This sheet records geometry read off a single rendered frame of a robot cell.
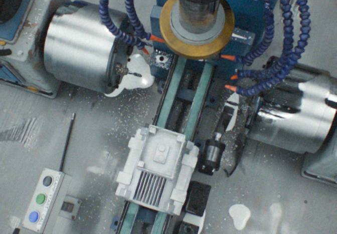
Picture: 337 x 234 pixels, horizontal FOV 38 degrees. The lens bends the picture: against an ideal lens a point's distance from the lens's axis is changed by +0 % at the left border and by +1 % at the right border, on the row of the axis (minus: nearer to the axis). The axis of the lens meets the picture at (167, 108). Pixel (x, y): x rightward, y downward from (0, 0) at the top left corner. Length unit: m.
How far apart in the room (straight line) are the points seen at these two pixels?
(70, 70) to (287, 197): 0.80
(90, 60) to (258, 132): 0.51
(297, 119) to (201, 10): 0.45
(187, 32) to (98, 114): 0.63
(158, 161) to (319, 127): 0.44
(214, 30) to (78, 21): 0.42
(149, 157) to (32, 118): 0.55
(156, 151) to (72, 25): 0.42
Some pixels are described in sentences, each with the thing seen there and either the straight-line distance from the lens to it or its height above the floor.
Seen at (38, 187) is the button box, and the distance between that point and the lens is 1.40.
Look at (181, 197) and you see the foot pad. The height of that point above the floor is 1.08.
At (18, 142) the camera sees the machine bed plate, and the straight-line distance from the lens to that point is 1.71.
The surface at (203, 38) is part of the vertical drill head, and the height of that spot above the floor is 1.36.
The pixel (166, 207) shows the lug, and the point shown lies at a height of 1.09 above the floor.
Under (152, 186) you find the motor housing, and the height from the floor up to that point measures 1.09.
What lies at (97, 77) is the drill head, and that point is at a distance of 1.38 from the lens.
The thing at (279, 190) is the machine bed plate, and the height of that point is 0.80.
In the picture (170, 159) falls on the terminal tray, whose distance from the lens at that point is 1.30.
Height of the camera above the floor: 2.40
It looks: 75 degrees down
